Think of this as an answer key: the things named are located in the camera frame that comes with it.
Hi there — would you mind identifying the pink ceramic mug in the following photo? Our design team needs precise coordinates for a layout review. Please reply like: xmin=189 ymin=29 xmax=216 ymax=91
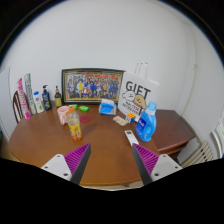
xmin=56 ymin=105 xmax=70 ymax=126

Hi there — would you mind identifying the brown pump bottle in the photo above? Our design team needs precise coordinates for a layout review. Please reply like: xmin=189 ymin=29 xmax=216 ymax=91
xmin=54 ymin=85 xmax=63 ymax=108

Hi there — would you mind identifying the orange-capped juice bottle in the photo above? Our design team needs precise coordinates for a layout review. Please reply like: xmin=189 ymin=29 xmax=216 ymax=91
xmin=67 ymin=106 xmax=83 ymax=142

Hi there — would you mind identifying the dark brown side table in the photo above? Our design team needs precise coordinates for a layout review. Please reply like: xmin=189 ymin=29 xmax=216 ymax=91
xmin=150 ymin=108 xmax=197 ymax=158

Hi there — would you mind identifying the framed group photo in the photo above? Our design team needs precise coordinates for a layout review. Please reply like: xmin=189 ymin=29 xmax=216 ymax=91
xmin=61 ymin=68 xmax=125 ymax=105

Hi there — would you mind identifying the white shampoo bottle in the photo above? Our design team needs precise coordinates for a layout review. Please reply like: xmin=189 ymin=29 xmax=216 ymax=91
xmin=32 ymin=91 xmax=45 ymax=114

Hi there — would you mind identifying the flat round red coaster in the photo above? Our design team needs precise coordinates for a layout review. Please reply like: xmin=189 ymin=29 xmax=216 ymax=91
xmin=79 ymin=114 xmax=92 ymax=124

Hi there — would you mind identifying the dark blue pump bottle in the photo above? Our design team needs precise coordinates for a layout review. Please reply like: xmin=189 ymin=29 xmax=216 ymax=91
xmin=41 ymin=84 xmax=53 ymax=111

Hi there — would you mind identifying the white remote control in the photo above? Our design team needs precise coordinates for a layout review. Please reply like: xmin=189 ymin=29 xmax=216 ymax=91
xmin=124 ymin=129 xmax=139 ymax=147

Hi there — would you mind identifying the beige snack packet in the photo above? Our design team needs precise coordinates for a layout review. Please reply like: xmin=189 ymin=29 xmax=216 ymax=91
xmin=112 ymin=115 xmax=129 ymax=127

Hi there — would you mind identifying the white radiator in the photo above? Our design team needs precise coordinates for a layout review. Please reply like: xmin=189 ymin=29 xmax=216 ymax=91
xmin=180 ymin=139 xmax=215 ymax=168

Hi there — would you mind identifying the white paper gift bag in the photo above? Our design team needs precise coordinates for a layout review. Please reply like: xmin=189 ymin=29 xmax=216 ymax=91
xmin=117 ymin=62 xmax=160 ymax=117

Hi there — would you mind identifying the dark wooden chair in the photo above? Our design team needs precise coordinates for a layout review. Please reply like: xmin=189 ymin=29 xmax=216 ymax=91
xmin=12 ymin=90 xmax=25 ymax=124

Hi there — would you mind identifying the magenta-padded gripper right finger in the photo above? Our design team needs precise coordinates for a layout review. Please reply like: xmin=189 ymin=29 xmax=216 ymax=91
xmin=132 ymin=143 xmax=184 ymax=186

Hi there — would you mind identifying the blue tissue pack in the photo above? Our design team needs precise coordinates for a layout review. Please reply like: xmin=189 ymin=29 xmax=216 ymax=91
xmin=98 ymin=98 xmax=118 ymax=117

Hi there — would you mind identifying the blue detergent bottle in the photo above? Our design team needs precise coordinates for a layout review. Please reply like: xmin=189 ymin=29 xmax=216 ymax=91
xmin=134 ymin=101 xmax=158 ymax=143

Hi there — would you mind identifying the small orange white box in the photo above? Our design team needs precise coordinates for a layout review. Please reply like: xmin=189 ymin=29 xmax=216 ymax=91
xmin=125 ymin=112 xmax=137 ymax=124

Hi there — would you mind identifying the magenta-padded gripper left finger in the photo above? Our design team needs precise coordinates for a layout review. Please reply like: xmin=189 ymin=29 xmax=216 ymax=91
xmin=40 ymin=143 xmax=92 ymax=186

